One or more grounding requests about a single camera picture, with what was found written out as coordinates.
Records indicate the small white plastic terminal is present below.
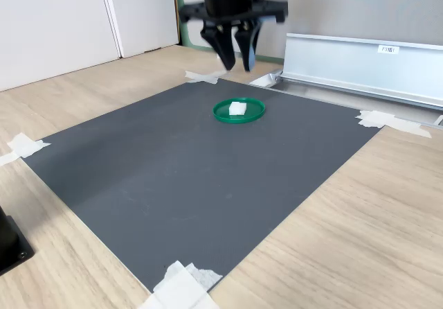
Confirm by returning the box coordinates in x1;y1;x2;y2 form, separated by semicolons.
228;101;248;116

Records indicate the round green lid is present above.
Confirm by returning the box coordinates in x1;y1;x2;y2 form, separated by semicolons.
212;97;266;125

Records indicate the white tape patch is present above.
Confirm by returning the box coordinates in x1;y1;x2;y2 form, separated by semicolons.
0;132;52;167
137;260;223;309
355;109;433;139
184;69;229;85

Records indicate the white partition panel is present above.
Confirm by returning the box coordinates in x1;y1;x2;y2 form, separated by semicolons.
0;0;122;92
102;0;181;59

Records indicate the dark grey mat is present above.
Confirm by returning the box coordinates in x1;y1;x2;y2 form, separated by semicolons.
23;78;387;294

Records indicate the silver cable duct with lid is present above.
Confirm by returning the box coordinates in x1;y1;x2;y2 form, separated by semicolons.
248;33;443;130

